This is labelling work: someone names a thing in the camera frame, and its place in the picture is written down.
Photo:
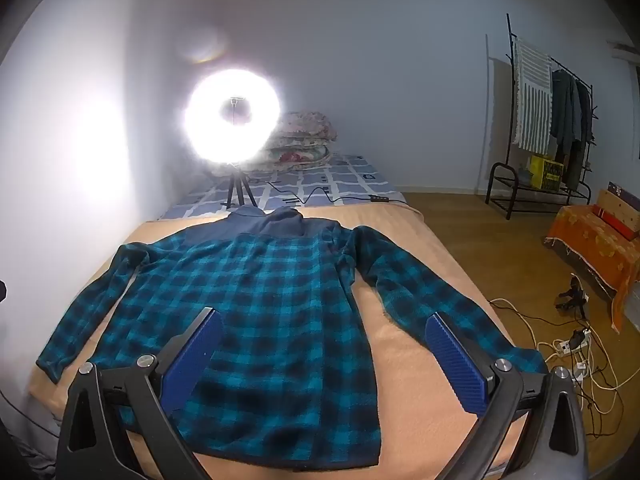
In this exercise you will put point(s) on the dark hanging clothes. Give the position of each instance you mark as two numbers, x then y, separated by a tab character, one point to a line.
567	110

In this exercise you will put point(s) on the white plug adapter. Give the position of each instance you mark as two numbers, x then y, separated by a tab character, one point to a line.
581	370

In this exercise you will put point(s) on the yellow crate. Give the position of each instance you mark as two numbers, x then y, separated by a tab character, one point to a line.
545	170

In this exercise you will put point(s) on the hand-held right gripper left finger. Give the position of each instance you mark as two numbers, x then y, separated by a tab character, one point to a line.
195	355

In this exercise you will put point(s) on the beige blanket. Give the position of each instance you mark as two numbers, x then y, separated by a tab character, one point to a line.
410	410

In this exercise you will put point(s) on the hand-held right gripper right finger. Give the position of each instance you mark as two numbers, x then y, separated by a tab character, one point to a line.
455	365

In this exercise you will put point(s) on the orange floral cloth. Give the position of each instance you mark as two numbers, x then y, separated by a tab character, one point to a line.
590	240

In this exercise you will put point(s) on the black handheld device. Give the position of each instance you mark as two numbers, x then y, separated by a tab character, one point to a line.
572	295

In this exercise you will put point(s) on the black tripod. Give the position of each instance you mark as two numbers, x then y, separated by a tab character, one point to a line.
233	185

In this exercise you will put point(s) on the black charger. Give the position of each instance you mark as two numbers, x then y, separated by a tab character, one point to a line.
579	338

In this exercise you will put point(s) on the black clothes rack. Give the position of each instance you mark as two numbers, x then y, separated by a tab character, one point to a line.
500	167

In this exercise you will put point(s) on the teal plaid fleece jacket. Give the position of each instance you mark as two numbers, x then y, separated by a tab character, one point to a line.
280	310

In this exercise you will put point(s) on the blue patterned bedsheet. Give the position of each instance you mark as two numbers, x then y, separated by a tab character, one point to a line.
345	180

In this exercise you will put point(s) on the stack of folded floral quilts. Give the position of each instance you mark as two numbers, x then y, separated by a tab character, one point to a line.
305	135

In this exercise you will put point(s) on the white striped hanging towel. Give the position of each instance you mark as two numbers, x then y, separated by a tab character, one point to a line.
532	100

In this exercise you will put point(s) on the red box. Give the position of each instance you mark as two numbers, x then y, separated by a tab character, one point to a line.
615	222

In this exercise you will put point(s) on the white power strip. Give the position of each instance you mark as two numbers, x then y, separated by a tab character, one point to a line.
565	346

